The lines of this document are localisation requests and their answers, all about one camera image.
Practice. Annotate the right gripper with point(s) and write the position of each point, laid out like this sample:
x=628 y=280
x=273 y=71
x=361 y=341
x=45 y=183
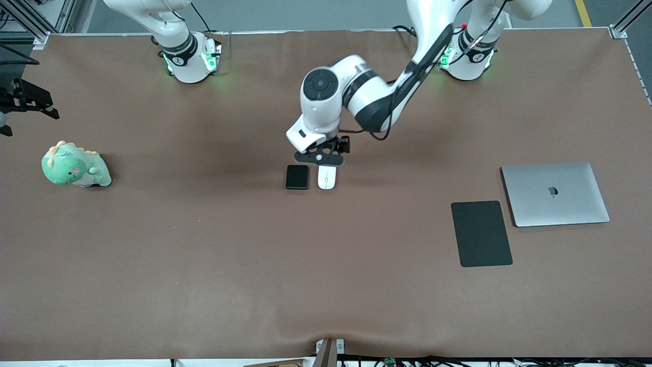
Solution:
x=24 y=97

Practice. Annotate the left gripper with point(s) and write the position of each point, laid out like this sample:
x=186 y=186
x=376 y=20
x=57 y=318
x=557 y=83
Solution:
x=342 y=144

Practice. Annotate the white computer mouse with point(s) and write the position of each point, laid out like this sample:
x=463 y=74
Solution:
x=326 y=178

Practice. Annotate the black smartphone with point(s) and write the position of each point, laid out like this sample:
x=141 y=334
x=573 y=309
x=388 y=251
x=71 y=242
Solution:
x=297 y=177

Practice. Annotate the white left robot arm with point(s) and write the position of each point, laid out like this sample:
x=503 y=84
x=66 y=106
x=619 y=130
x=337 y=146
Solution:
x=367 y=97

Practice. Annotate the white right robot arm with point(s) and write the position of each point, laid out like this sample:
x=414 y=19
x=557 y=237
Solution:
x=186 y=61

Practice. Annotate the black mouse pad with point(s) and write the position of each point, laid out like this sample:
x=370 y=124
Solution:
x=481 y=233

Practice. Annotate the green plush dinosaur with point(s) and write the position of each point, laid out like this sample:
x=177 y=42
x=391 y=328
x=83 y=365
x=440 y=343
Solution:
x=71 y=168

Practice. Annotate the brown table cover mat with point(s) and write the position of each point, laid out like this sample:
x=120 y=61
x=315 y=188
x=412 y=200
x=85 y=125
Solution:
x=254 y=265

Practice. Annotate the silver laptop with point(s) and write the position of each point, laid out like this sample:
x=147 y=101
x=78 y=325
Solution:
x=555 y=194

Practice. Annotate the aluminium frame post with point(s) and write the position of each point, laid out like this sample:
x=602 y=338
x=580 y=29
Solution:
x=30 y=20
x=629 y=20

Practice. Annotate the camera stand bracket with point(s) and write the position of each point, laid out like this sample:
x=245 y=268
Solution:
x=328 y=351

